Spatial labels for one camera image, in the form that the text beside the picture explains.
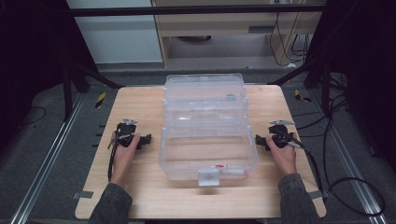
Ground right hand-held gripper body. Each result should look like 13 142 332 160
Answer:
266 119 297 149

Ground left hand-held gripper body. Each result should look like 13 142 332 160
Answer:
115 118 145 149

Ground clear plastic storage box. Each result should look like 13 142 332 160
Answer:
158 73 260 188

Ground person's right hand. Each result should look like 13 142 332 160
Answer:
265 135 299 177

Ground person's left hand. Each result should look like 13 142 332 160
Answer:
109 133 141 189

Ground red and white label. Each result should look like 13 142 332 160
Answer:
214 164 250 177

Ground yellow black striped tape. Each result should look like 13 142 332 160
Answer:
94 91 107 109
293 89 313 104

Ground black metal stand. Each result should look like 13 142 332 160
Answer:
61 61 126 123
267 52 332 117

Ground grey tape strip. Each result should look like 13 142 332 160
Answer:
308 189 325 201
71 189 94 200

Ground white cabinet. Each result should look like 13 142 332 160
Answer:
65 0 164 65

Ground dark curtain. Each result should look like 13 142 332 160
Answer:
306 0 396 175
0 0 100 157

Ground light wooden desk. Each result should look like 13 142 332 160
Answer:
150 0 328 68

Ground black horizontal bar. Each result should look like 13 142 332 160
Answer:
66 4 328 18

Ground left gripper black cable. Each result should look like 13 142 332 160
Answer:
106 133 132 183

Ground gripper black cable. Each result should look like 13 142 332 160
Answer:
275 127 326 194
106 133 132 183

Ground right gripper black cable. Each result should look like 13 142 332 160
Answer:
275 127 326 194

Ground metal floor rail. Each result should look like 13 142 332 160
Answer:
9 92 86 224
310 89 389 224

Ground thin black floor cable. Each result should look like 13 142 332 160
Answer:
18 105 48 129

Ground hanging black cables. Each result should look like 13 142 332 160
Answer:
268 0 313 68

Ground black looped floor cable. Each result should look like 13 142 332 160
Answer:
322 92 388 217

